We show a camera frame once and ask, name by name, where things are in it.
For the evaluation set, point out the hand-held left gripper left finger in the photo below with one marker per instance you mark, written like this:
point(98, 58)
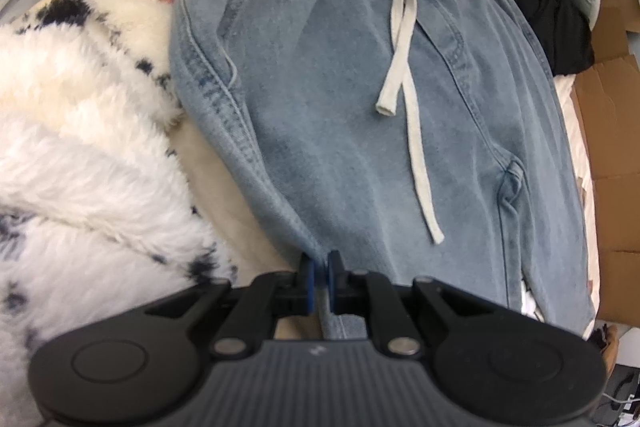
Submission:
point(311, 279)

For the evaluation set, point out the flattened cardboard sheet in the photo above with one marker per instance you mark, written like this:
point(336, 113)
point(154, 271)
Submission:
point(615, 157)

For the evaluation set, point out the white fluffy spotted blanket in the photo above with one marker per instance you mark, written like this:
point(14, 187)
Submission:
point(75, 157)

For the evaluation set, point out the black clothes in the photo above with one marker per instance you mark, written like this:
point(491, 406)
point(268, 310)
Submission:
point(550, 17)

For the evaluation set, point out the cream bear print bed sheet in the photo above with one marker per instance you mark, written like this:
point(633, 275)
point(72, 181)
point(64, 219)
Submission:
point(220, 187)

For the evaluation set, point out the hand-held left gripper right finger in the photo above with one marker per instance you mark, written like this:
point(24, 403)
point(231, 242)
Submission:
point(331, 279)

